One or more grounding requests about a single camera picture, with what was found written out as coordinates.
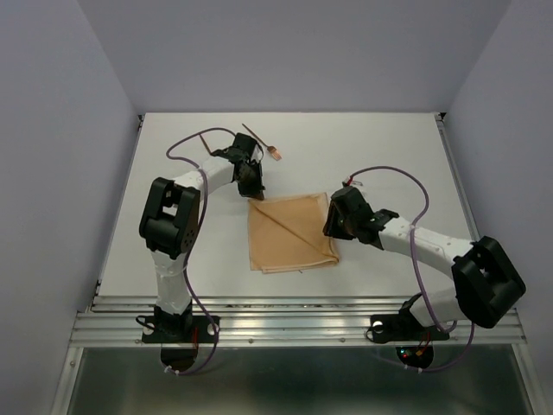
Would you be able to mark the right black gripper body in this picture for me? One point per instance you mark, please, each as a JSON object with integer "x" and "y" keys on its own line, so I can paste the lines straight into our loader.
{"x": 340, "y": 222}

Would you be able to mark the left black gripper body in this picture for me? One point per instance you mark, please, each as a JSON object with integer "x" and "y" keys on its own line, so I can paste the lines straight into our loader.
{"x": 250, "y": 181}

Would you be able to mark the peach satin napkin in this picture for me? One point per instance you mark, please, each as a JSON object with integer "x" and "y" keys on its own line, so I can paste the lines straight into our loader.
{"x": 286, "y": 234}

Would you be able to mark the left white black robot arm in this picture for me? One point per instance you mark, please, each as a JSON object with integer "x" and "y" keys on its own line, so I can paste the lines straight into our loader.
{"x": 171, "y": 220}

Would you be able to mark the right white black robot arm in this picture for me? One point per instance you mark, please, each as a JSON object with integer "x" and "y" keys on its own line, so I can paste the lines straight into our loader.
{"x": 485, "y": 282}

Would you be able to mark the copper fork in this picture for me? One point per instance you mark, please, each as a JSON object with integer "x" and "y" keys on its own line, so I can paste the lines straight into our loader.
{"x": 273, "y": 151}

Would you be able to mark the copper knife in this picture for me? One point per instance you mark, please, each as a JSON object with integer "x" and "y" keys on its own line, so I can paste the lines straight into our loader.
{"x": 205, "y": 144}

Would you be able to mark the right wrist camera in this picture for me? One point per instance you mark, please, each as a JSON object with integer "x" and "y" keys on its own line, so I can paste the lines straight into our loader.
{"x": 351, "y": 182}

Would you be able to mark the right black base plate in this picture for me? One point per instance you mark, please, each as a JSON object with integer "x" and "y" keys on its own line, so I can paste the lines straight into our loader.
{"x": 386, "y": 328}

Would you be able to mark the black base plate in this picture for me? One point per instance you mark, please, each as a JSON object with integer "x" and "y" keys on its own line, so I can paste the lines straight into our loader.
{"x": 198, "y": 331}
{"x": 386, "y": 328}

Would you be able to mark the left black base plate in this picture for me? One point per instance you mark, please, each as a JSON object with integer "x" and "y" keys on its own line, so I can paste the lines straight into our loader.
{"x": 198, "y": 331}

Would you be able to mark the aluminium rail frame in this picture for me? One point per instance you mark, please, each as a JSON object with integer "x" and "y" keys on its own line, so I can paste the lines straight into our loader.
{"x": 292, "y": 343}

